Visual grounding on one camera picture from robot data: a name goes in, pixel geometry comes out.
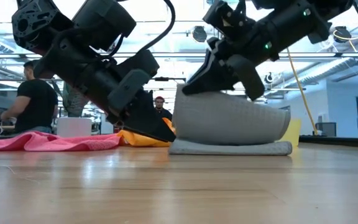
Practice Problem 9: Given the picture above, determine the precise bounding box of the small dark monitor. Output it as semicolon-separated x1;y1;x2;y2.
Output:
314;122;337;137

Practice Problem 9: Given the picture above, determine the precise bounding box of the yellow translucent plastic bin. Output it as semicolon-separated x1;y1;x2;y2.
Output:
278;119;301;147

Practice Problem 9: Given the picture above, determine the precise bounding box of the grey microfiber towel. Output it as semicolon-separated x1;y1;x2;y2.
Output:
168;83;293;156

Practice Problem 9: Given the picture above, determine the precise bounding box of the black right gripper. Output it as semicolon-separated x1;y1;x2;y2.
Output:
181;27;279;101

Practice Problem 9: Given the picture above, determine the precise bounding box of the snake plant in white pot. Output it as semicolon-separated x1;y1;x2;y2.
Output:
56;82;93;138

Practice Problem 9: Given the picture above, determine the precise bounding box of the orange microfiber towel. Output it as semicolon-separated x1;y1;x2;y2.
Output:
116;117;176;147

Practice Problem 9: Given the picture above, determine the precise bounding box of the round black ceiling lamp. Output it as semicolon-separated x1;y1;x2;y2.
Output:
193;26;208;44
333;26;352;44

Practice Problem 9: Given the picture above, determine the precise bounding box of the pink microfiber towel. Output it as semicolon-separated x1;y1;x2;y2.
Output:
0;130;121;152

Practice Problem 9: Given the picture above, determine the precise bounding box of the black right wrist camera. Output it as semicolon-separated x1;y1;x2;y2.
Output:
203;0;256;35

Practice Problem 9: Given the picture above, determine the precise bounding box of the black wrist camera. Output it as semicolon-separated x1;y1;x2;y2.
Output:
116;49;160;91
203;0;256;35

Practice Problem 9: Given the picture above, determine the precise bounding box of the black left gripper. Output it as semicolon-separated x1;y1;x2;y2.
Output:
34;37;164;140

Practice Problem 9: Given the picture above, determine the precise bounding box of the person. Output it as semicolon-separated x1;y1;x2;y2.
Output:
0;60;58;134
154;96;173;121

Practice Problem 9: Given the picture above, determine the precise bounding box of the yellow cable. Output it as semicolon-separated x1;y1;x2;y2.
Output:
286;48;319;136

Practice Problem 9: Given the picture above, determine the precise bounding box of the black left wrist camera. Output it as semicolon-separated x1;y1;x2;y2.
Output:
116;49;160;91

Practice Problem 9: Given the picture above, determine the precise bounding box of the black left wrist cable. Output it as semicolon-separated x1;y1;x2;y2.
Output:
135;0;176;55

